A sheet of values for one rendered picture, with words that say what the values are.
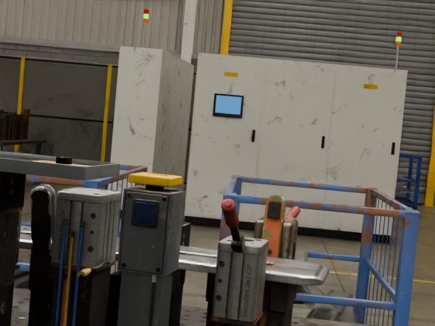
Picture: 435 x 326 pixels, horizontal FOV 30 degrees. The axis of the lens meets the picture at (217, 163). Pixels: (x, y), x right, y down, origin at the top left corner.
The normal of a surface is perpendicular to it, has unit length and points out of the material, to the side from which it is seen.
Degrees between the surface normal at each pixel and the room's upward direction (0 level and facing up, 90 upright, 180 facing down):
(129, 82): 90
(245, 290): 90
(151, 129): 90
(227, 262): 90
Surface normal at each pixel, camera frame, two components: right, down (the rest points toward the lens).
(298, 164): -0.06, 0.05
